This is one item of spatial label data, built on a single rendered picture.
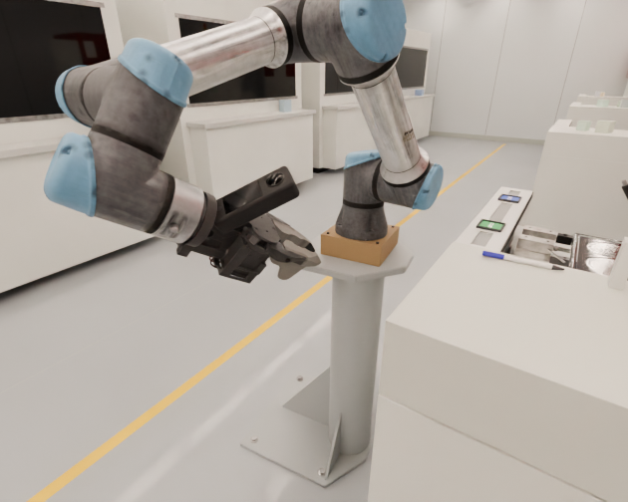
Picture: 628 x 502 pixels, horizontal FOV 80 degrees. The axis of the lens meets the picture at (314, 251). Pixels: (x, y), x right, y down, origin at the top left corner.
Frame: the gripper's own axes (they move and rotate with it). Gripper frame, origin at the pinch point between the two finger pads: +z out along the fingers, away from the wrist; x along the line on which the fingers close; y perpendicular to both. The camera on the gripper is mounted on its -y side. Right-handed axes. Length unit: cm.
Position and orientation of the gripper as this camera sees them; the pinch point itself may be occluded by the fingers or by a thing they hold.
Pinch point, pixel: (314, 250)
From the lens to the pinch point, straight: 59.8
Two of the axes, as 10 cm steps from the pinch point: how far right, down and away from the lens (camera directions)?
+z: 7.0, 2.9, 6.5
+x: 3.4, 6.7, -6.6
